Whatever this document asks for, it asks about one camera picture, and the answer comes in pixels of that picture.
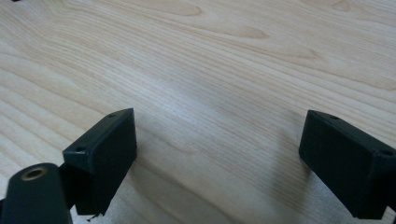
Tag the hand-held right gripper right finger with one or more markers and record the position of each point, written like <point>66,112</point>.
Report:
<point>345,165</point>

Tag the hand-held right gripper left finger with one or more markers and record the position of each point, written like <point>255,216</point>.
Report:
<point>106,158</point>

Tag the white wet wipe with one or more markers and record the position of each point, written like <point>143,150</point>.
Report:
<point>174,213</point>

